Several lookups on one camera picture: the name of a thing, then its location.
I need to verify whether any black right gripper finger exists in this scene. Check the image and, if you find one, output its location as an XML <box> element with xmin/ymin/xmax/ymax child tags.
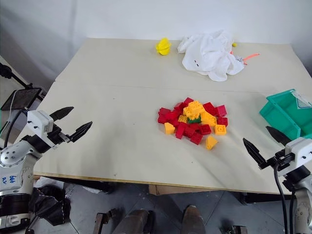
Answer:
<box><xmin>265</xmin><ymin>125</ymin><xmax>291</xmax><ymax>148</ymax></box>
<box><xmin>242</xmin><ymin>137</ymin><xmax>268</xmax><ymax>169</ymax></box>

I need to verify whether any green plastic toy brick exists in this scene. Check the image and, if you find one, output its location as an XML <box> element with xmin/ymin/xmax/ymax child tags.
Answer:
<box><xmin>186</xmin><ymin>114</ymin><xmax>203</xmax><ymax>125</ymax></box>

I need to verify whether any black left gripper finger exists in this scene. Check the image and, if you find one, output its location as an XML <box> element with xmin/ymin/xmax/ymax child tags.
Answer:
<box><xmin>49</xmin><ymin>106</ymin><xmax>75</xmax><ymax>122</ymax></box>
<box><xmin>69</xmin><ymin>121</ymin><xmax>94</xmax><ymax>143</ymax></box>

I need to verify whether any orange strap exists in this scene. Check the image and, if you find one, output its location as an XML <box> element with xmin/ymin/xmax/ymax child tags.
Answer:
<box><xmin>242</xmin><ymin>53</ymin><xmax>260</xmax><ymax>66</ymax></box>

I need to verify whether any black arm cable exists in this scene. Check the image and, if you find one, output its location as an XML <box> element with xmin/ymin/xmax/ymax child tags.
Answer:
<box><xmin>1</xmin><ymin>108</ymin><xmax>28</xmax><ymax>150</ymax></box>
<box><xmin>273</xmin><ymin>163</ymin><xmax>297</xmax><ymax>234</ymax></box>

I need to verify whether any green plastic bin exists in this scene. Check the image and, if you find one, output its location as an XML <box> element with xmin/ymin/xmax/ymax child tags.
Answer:
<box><xmin>259</xmin><ymin>88</ymin><xmax>312</xmax><ymax>141</ymax></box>

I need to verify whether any dark rounded shape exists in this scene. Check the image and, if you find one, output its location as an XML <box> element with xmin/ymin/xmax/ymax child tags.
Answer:
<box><xmin>182</xmin><ymin>205</ymin><xmax>206</xmax><ymax>234</ymax></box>
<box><xmin>112</xmin><ymin>209</ymin><xmax>156</xmax><ymax>234</ymax></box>

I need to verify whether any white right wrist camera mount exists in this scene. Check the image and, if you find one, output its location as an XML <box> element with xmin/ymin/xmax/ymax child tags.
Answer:
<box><xmin>284</xmin><ymin>136</ymin><xmax>312</xmax><ymax>171</ymax></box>

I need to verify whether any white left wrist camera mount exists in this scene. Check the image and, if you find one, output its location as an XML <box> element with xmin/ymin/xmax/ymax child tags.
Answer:
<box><xmin>26</xmin><ymin>110</ymin><xmax>55</xmax><ymax>136</ymax></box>

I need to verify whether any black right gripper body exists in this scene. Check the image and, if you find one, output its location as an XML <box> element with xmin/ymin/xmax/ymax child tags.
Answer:
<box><xmin>258</xmin><ymin>148</ymin><xmax>296</xmax><ymax>171</ymax></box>

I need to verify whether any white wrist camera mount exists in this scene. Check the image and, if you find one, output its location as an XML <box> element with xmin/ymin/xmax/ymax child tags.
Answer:
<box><xmin>284</xmin><ymin>136</ymin><xmax>312</xmax><ymax>171</ymax></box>
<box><xmin>26</xmin><ymin>110</ymin><xmax>55</xmax><ymax>136</ymax></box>

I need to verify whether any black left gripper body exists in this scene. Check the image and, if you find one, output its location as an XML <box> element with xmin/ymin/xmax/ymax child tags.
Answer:
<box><xmin>47</xmin><ymin>125</ymin><xmax>75</xmax><ymax>148</ymax></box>

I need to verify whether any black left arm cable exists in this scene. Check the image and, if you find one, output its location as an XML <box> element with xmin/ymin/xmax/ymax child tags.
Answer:
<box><xmin>1</xmin><ymin>108</ymin><xmax>28</xmax><ymax>150</ymax></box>

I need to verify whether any black tablet on stand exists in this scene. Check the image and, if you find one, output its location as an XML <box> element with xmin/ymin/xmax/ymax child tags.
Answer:
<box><xmin>0</xmin><ymin>87</ymin><xmax>42</xmax><ymax>112</ymax></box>

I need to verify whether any crumpled white cloth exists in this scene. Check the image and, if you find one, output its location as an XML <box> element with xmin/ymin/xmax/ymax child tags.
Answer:
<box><xmin>177</xmin><ymin>29</ymin><xmax>246</xmax><ymax>82</ymax></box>

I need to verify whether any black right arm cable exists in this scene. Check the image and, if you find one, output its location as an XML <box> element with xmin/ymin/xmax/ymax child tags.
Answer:
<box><xmin>273</xmin><ymin>163</ymin><xmax>297</xmax><ymax>234</ymax></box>

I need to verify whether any clear plastic bag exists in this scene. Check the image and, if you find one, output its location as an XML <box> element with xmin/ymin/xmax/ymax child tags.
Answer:
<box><xmin>293</xmin><ymin>89</ymin><xmax>312</xmax><ymax>110</ymax></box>

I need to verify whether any yellow plastic toy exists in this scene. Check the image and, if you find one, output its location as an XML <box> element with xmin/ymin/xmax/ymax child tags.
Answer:
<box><xmin>156</xmin><ymin>37</ymin><xmax>173</xmax><ymax>57</ymax></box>

